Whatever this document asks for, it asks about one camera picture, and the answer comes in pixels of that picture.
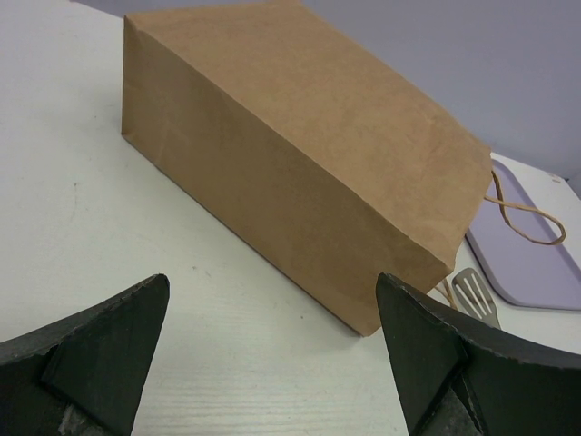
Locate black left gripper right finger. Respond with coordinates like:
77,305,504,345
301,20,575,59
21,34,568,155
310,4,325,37
376,273,580,435

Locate lilac plastic tray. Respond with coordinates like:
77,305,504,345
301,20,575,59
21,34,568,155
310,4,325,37
463,152,581,312

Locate metal kitchen tongs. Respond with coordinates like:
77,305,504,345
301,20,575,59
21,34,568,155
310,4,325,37
452,268,501,330

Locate brown paper bag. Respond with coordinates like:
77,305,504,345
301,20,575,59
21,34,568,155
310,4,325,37
122,1,492,336

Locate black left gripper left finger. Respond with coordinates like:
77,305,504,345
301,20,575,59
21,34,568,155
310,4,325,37
1,274,170,435

